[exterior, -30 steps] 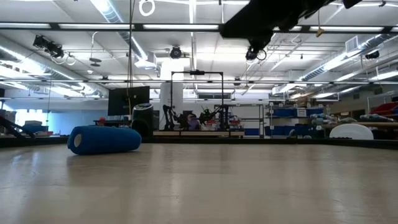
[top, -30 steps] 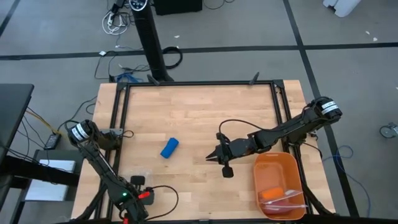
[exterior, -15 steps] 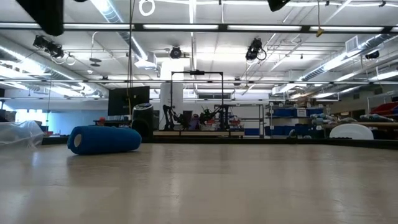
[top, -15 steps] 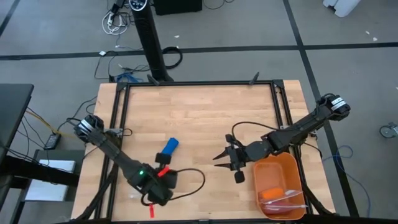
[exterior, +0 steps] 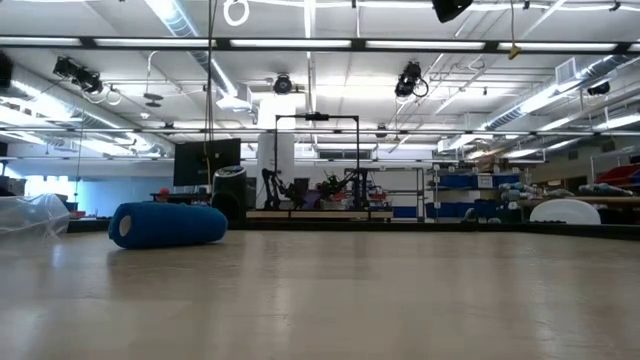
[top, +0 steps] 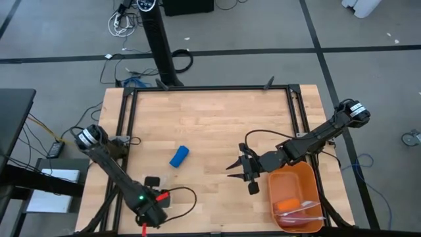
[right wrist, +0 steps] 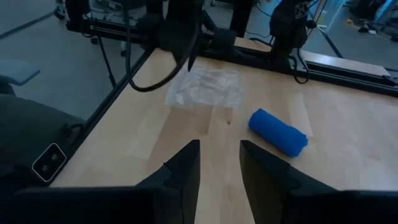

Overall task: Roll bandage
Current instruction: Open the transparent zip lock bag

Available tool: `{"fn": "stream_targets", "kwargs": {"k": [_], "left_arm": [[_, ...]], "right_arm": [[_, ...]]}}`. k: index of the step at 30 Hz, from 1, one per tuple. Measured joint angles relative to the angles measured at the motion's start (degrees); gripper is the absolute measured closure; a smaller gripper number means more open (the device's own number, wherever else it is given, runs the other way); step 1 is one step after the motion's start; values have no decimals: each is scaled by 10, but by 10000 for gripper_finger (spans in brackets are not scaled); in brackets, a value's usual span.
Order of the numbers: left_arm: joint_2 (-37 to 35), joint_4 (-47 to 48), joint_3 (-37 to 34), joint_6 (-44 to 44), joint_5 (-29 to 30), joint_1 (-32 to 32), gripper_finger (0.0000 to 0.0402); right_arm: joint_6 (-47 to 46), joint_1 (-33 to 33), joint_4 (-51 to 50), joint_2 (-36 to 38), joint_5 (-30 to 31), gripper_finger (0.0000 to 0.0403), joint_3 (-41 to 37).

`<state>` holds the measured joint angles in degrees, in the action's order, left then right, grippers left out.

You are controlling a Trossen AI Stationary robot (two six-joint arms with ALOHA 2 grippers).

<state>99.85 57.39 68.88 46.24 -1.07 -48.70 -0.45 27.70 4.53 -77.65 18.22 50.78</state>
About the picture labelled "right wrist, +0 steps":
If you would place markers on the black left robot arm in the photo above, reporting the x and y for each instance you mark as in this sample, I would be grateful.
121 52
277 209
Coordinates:
289 31

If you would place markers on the blue elastic bandage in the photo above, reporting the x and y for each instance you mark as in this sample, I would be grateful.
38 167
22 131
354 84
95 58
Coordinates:
276 132

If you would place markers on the clear zip bag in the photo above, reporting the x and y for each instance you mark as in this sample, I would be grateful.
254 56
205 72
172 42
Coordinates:
202 88

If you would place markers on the small black white-edged device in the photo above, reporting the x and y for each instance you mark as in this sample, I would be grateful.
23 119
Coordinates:
49 162

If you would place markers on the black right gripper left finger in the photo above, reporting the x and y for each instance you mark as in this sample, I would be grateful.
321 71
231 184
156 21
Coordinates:
174 199

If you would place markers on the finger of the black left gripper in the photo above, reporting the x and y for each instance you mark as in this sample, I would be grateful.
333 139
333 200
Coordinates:
193 53

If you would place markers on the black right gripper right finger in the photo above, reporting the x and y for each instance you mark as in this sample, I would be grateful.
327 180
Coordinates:
280 199

